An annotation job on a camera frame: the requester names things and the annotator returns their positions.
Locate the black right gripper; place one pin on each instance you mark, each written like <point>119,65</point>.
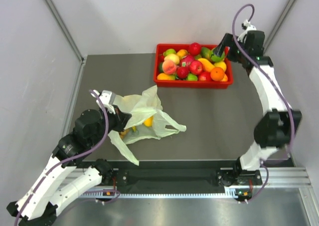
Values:
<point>228,41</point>

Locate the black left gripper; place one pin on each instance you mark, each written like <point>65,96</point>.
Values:
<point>121,118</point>

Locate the green striped melon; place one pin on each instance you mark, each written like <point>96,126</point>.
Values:
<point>215,58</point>

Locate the pale green plastic bag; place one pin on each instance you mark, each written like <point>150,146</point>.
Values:
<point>142,107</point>

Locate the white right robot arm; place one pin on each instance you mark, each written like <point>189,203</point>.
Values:
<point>280,122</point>

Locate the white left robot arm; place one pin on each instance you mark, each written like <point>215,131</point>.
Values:
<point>46,199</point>

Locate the orange fruit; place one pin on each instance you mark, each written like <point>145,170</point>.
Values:
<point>217,74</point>

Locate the green fruit front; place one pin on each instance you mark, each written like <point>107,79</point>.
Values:
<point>192,77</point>

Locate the dark red fruit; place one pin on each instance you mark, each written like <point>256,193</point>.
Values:
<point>182,72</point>

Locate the yellow pear inside bag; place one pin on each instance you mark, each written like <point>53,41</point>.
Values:
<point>148,122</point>

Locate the red plastic fruit tray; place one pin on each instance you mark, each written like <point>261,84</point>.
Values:
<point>162,47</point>

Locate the orange yellow mango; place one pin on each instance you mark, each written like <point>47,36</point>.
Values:
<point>207,65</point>

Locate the red apple on top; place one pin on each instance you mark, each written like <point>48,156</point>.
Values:
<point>194,49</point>

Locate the red apple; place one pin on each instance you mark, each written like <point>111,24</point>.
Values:
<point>194,49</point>
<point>204,76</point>
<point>196,67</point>

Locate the red apple centre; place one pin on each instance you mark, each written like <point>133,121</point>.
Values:
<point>196,67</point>

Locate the red apple front right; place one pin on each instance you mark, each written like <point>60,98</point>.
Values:
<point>204,76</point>

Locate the brown longan cluster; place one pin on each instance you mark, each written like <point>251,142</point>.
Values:
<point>124,133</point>

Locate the pink peach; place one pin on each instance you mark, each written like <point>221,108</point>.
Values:
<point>169,67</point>

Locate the dark green avocado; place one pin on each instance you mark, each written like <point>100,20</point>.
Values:
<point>160,68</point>

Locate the yellow mango front left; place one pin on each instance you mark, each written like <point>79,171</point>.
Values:
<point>165,77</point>

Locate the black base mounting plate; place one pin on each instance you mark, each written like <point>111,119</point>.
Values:
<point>196,176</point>

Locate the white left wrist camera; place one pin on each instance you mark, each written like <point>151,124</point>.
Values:
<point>106,100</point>

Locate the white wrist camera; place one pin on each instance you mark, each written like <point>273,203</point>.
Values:
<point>246,26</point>
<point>106,100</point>

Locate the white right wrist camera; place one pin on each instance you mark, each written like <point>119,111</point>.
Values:
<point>246,26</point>

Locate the slotted cable duct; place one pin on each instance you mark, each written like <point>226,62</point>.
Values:
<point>227,193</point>

